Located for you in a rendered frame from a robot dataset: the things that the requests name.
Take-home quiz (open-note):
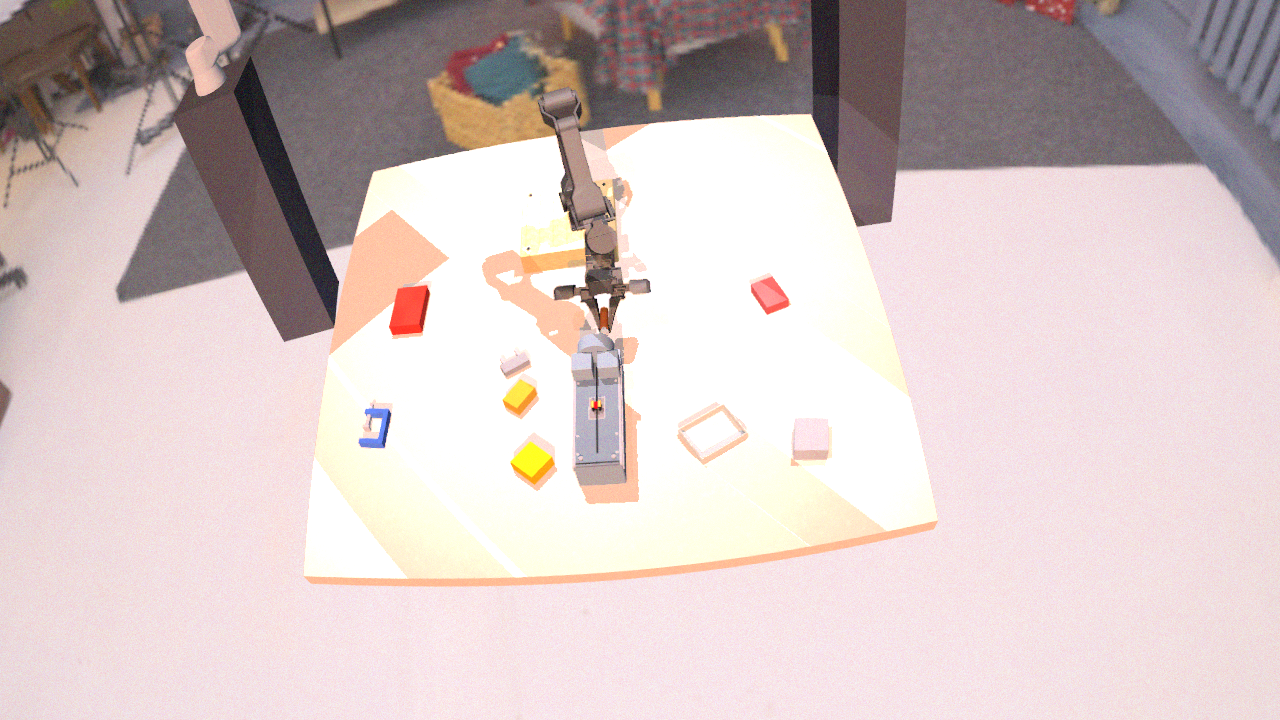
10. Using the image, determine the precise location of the blue rectangular block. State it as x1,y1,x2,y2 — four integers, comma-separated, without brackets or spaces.
358,404,390,448

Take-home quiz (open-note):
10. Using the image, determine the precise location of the red rectangular block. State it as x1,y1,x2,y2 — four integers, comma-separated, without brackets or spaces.
389,284,430,334
750,277,788,315

